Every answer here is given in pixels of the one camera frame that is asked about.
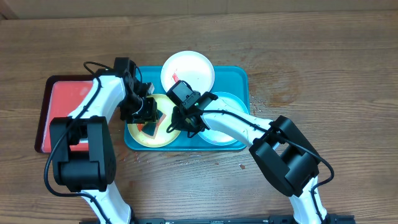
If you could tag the teal plastic tray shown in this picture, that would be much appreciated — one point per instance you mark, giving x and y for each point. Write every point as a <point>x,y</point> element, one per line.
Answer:
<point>230,79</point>

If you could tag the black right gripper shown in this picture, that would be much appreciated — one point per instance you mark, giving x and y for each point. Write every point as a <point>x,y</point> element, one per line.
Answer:
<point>180,124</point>

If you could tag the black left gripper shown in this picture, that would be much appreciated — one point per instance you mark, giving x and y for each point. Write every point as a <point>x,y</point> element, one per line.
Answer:
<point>148,114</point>

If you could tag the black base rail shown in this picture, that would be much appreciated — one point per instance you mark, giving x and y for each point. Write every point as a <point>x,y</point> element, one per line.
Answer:
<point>273,219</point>

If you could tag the red and black tray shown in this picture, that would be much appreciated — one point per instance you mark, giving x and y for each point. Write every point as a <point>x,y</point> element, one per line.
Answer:
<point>62,95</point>

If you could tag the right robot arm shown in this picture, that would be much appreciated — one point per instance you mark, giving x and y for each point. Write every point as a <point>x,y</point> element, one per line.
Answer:
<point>284,155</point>

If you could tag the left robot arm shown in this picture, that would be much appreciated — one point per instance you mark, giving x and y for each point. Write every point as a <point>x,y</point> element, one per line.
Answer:
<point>82,162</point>

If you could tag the white plate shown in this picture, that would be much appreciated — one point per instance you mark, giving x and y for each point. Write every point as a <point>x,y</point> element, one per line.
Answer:
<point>191,67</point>

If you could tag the light blue plate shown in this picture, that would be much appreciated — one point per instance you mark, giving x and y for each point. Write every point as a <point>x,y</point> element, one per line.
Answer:
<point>221,140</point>

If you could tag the yellow plate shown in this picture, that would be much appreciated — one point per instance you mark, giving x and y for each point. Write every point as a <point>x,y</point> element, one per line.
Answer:
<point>162,137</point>

